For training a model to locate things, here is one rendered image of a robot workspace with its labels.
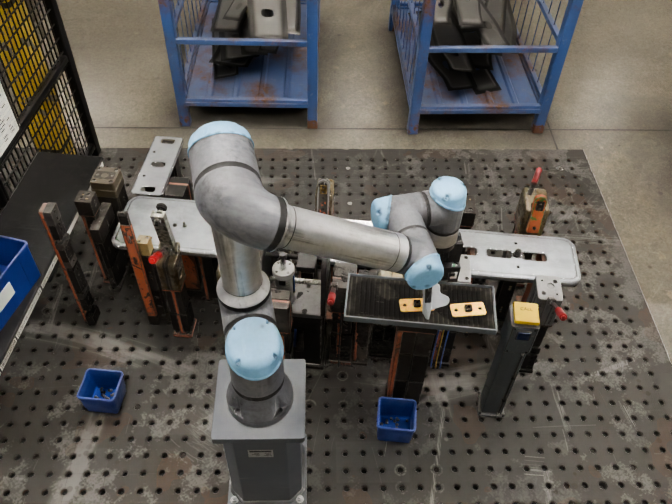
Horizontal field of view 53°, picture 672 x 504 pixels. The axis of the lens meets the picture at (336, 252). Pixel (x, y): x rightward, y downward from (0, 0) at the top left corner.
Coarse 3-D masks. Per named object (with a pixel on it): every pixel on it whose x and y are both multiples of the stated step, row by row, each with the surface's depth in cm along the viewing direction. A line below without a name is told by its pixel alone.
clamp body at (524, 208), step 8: (536, 192) 209; (544, 192) 209; (520, 200) 213; (528, 200) 207; (520, 208) 214; (528, 208) 205; (520, 216) 211; (528, 216) 206; (544, 216) 205; (520, 224) 210; (544, 224) 208; (512, 232) 224; (520, 232) 211; (504, 256) 230; (528, 256) 220; (520, 288) 230
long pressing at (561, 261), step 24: (144, 216) 207; (168, 216) 207; (192, 216) 207; (120, 240) 200; (192, 240) 201; (480, 240) 203; (504, 240) 204; (528, 240) 204; (552, 240) 204; (480, 264) 197; (504, 264) 197; (528, 264) 198; (552, 264) 198; (576, 264) 198
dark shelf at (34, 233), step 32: (64, 160) 219; (96, 160) 219; (32, 192) 208; (64, 192) 209; (0, 224) 199; (32, 224) 199; (64, 224) 200; (32, 256) 191; (32, 288) 184; (0, 352) 170
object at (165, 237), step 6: (162, 204) 179; (162, 210) 180; (150, 216) 177; (156, 216) 177; (162, 216) 177; (156, 222) 177; (162, 222) 179; (168, 222) 182; (156, 228) 182; (162, 228) 181; (168, 228) 182; (162, 234) 184; (168, 234) 184; (162, 240) 186; (168, 240) 186; (174, 240) 189; (162, 246) 189; (174, 246) 189; (174, 252) 191
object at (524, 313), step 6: (516, 306) 167; (522, 306) 167; (528, 306) 167; (534, 306) 167; (516, 312) 166; (522, 312) 166; (528, 312) 166; (534, 312) 166; (516, 318) 165; (522, 318) 165; (528, 318) 165; (534, 318) 165; (528, 324) 165; (534, 324) 164
